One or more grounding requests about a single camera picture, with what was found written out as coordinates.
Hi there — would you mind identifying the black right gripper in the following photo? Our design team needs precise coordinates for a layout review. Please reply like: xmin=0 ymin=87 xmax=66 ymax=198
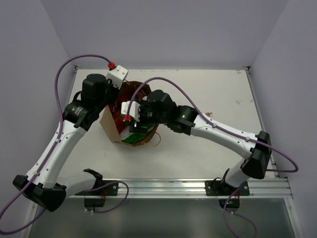
xmin=129 ymin=97 xmax=169 ymax=134

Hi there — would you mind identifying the brown paper bag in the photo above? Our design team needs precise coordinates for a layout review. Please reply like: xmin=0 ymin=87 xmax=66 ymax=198
xmin=100 ymin=81 xmax=159 ymax=147

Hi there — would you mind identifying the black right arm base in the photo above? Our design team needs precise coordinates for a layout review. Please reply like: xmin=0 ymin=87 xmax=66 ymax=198
xmin=205 ymin=177 xmax=250 ymax=212

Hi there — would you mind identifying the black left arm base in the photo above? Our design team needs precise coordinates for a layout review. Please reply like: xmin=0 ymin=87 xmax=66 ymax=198
xmin=75 ymin=180 xmax=119 ymax=211

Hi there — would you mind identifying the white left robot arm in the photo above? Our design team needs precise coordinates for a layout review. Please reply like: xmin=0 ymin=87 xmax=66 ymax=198
xmin=13 ymin=72 xmax=124 ymax=212

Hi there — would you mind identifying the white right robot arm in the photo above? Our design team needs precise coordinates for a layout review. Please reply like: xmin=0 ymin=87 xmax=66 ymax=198
xmin=129 ymin=90 xmax=271 ymax=195

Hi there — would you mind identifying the dark red Dove chocolate bag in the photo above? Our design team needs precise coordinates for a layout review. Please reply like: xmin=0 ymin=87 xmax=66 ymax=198
xmin=137 ymin=85 xmax=151 ymax=100

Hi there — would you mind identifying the red snack bag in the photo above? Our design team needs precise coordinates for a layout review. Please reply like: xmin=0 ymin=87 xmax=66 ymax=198
xmin=109 ymin=97 xmax=130 ymax=134

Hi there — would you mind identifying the green Chuba cassava bag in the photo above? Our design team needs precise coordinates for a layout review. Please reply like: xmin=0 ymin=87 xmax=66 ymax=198
xmin=120 ymin=124 xmax=155 ymax=144

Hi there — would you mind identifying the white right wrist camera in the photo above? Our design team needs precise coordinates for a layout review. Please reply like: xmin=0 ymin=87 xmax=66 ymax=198
xmin=121 ymin=101 xmax=141 ymax=122

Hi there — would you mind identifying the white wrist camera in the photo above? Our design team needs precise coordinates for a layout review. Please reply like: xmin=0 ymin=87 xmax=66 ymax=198
xmin=106 ymin=65 xmax=129 ymax=89
xmin=121 ymin=101 xmax=141 ymax=122

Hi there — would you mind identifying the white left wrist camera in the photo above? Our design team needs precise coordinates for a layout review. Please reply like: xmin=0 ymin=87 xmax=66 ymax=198
xmin=106 ymin=65 xmax=129 ymax=89

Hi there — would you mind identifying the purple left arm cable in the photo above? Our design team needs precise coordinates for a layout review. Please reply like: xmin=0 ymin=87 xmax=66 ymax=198
xmin=0 ymin=54 xmax=129 ymax=234

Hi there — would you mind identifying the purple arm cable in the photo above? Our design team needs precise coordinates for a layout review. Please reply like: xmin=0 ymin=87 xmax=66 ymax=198
xmin=0 ymin=54 xmax=129 ymax=234
xmin=126 ymin=77 xmax=299 ymax=238

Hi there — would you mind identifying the aluminium front mounting rail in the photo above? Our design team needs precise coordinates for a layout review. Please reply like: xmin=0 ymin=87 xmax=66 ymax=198
xmin=66 ymin=177 xmax=294 ymax=199

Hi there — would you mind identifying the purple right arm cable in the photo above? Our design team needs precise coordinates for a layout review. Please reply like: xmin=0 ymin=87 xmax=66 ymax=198
xmin=126 ymin=77 xmax=299 ymax=238

